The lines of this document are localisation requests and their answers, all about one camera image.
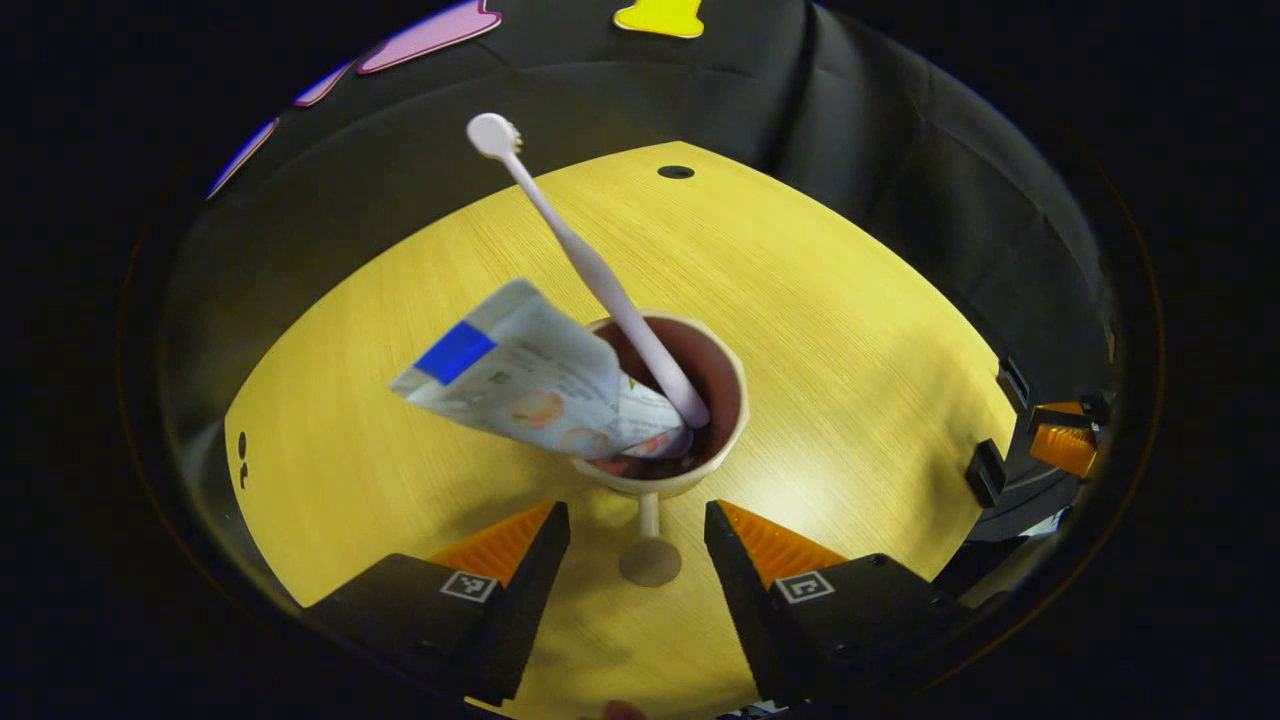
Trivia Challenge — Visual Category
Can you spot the white toothpaste tube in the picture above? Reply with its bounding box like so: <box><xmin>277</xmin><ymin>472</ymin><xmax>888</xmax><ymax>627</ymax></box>
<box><xmin>389</xmin><ymin>278</ymin><xmax>694</xmax><ymax>462</ymax></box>

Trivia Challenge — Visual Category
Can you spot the black backdrop cloth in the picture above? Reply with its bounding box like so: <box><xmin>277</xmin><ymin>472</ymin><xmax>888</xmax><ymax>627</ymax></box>
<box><xmin>160</xmin><ymin>0</ymin><xmax>1121</xmax><ymax>601</ymax></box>

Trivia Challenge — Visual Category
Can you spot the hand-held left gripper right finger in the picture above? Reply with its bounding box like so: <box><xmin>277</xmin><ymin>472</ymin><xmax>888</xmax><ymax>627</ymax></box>
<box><xmin>704</xmin><ymin>499</ymin><xmax>977</xmax><ymax>706</ymax></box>

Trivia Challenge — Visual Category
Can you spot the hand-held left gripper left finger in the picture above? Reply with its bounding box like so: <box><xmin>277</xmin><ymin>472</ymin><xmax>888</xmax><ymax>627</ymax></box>
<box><xmin>298</xmin><ymin>500</ymin><xmax>572</xmax><ymax>706</ymax></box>

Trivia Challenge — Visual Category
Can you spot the wooden desktop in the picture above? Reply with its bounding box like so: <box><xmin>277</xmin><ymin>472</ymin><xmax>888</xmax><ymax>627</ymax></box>
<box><xmin>225</xmin><ymin>140</ymin><xmax>1019</xmax><ymax>720</ymax></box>

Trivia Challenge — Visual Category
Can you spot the white toothbrush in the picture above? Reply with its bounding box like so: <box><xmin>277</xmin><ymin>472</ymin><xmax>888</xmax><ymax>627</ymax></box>
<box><xmin>466</xmin><ymin>112</ymin><xmax>712</xmax><ymax>430</ymax></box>

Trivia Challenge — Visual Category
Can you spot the beige cup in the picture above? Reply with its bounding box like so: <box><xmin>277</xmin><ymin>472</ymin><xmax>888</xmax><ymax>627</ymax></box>
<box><xmin>570</xmin><ymin>310</ymin><xmax>751</xmax><ymax>589</ymax></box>

